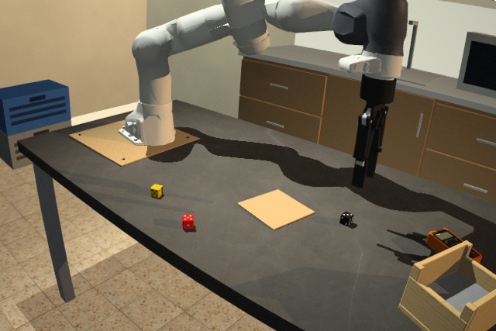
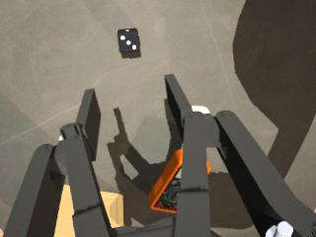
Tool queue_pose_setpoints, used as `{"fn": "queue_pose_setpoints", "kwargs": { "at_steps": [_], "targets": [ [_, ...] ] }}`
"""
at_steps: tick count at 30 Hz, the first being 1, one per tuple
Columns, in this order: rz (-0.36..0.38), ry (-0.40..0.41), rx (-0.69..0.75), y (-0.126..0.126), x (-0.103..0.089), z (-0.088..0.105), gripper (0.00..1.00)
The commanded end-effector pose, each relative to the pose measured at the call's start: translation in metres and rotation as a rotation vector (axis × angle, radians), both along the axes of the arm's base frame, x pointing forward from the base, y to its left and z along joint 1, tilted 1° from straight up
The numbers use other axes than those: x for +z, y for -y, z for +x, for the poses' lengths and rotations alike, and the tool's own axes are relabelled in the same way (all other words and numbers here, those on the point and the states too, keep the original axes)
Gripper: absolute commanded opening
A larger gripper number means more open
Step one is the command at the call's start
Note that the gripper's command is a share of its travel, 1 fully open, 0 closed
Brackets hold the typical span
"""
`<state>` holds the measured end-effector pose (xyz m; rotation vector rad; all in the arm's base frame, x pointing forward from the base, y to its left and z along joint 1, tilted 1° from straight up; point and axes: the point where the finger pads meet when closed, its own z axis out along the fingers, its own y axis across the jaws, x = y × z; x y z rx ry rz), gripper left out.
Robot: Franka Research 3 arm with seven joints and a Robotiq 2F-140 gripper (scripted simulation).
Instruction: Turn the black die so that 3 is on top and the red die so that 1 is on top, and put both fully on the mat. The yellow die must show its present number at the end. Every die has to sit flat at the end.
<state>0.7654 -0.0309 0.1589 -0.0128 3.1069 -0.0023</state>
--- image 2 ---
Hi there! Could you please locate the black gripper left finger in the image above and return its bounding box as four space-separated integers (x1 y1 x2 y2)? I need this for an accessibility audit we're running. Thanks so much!
2 88 112 237

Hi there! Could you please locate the black die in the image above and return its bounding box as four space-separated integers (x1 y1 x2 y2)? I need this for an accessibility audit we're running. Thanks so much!
118 28 139 53

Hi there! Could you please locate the wooden crate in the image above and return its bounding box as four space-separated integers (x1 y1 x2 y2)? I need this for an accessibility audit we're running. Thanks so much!
54 185 123 237

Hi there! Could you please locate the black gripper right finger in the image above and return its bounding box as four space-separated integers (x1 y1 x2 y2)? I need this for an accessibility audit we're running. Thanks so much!
164 74 316 237

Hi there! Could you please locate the orange digital multimeter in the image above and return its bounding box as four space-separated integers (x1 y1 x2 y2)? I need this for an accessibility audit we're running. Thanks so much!
148 149 183 213

